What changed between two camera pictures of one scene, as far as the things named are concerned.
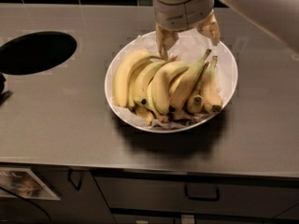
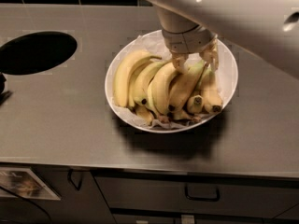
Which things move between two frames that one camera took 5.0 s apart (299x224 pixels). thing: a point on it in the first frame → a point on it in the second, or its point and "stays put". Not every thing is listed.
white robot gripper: (181, 15) → (189, 42)
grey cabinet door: (85, 205) stays put
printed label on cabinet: (24, 183) stays put
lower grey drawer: (203, 218) stays put
